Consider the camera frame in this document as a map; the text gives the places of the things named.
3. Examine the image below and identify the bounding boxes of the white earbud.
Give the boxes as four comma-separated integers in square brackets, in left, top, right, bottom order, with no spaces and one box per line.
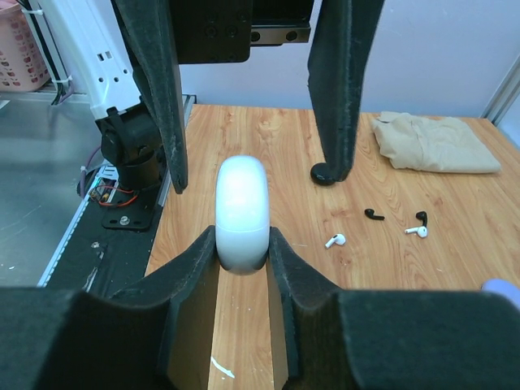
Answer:
[325,233,346,249]
[404,226,428,238]

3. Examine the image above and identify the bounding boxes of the black earbud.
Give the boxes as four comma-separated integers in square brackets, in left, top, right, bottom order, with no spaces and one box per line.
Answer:
[415,210,428,227]
[364,208,385,221]

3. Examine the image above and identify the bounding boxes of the pink laundry basket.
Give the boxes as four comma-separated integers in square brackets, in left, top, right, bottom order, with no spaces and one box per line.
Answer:
[0,1,50,93]

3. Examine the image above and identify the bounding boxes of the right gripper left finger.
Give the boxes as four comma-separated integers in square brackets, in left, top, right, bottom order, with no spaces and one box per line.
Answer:
[1,227,219,389]

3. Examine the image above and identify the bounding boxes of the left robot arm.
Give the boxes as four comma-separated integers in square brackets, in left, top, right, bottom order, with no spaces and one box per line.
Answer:
[41,1,383,193]

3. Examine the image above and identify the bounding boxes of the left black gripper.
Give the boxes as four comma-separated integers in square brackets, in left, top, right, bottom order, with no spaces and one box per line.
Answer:
[112,0,384,193]

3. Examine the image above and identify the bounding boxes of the black earbud case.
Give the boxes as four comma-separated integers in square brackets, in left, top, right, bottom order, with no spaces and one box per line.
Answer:
[310,162,336,187]

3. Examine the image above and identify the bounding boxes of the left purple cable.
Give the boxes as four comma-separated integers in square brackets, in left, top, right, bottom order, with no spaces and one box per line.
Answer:
[50,76,102,196]

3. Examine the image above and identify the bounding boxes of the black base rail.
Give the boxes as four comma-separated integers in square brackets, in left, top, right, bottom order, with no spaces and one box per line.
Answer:
[38,179,170,297]

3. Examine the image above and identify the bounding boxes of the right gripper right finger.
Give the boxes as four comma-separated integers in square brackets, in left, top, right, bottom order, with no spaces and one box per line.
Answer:
[266,228,519,389]

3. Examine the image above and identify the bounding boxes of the purple earbud case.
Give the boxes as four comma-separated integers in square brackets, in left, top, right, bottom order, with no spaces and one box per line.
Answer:
[481,279,520,309]

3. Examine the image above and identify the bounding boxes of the beige folded cloth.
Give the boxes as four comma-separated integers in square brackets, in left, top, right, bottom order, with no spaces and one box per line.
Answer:
[371,111,501,174]

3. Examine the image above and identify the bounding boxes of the white earbud case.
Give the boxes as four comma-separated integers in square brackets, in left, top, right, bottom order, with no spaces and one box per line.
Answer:
[215,155,271,275]

